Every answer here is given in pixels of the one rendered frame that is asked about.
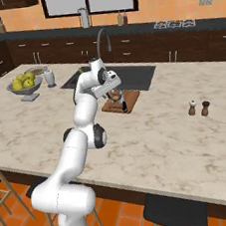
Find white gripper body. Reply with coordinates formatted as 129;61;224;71
92;72;124;100

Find wooden cutting board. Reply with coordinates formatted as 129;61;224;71
99;87;144;117

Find grey plate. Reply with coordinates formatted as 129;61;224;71
22;64;50;78

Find small black utensil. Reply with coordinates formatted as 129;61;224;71
120;97;129;113

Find dark sink basin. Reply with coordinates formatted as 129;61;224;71
58;57;159;103

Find dark curved tap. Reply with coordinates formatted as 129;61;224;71
94;26;114;60

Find dark brown base cupboards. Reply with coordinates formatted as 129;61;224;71
0;12;226;91

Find white ceramic jar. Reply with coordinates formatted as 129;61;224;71
43;67;58;90

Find pale glass bottle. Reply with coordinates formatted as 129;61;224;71
115;10;124;27

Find dark red bottle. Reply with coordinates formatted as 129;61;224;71
121;10;130;26

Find white jug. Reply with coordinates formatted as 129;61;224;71
76;6;93;30

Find green apple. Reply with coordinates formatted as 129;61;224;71
11;80;25;92
15;73;27;83
22;78;36;90
24;71;37;83

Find salt shaker with white cap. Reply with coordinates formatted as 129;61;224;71
187;99;198;116

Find hob with white rings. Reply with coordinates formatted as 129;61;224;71
152;16;198;33

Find black framed window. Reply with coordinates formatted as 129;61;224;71
39;0;141;23

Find pepper shaker with dark cap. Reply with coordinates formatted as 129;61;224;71
199;100;213;118

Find wooden stool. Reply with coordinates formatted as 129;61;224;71
0;164;38;226

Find grey pedestal fruit bowl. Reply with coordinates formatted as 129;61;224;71
5;75;47;105

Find grey wall socket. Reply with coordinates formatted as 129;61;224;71
198;0;214;7

